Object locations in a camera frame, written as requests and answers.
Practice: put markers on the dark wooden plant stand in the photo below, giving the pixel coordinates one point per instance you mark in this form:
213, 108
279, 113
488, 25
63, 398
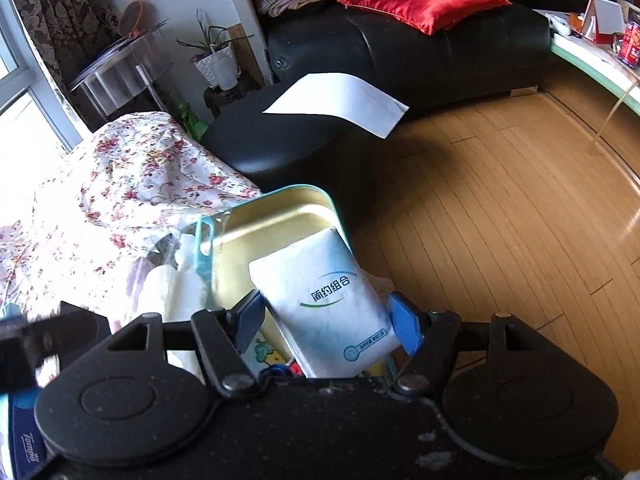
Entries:
227, 100

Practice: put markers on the clear bag of white items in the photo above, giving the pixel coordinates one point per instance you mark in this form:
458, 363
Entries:
170, 285

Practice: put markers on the floral tablecloth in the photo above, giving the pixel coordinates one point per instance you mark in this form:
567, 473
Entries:
125, 170

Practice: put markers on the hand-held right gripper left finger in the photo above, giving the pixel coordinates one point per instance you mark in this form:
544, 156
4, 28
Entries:
248, 317

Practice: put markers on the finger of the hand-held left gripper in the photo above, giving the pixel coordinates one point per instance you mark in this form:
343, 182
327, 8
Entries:
30, 350

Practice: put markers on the white tissue packet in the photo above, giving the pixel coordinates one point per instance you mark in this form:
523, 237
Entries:
320, 300

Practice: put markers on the red and white desk calendar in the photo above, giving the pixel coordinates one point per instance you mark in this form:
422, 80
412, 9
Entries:
607, 17

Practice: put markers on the blue tissue box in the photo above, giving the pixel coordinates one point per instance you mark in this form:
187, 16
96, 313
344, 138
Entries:
22, 440

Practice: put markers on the white paper sheet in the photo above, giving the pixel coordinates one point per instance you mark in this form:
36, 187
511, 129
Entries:
345, 100

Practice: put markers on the window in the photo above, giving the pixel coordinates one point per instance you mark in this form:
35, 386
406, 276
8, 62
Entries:
30, 110

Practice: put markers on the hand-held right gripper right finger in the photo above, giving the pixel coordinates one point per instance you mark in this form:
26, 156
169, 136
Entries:
406, 321

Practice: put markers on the black leather sofa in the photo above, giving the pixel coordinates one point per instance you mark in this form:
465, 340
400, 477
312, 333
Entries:
400, 45

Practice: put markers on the glass side table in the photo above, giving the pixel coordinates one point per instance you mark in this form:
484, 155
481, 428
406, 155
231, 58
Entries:
120, 70

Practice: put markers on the brown patterned curtain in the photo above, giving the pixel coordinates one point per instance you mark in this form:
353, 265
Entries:
65, 20

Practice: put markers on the colourful printed packet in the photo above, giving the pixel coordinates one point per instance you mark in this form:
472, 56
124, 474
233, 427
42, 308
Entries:
265, 352

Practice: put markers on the glass coffee table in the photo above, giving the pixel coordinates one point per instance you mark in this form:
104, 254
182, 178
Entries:
590, 65

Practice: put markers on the orange-rimmed round object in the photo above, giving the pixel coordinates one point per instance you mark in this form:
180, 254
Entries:
131, 17

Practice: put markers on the red can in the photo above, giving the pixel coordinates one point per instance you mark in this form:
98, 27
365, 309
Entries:
629, 45

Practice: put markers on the teal tin with gold inside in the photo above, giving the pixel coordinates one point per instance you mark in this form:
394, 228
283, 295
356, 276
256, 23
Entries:
250, 240

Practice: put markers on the black leather ottoman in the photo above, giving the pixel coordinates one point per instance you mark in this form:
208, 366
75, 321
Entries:
280, 150

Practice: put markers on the potted plant in white pot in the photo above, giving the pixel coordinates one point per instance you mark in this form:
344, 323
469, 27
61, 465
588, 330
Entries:
217, 67

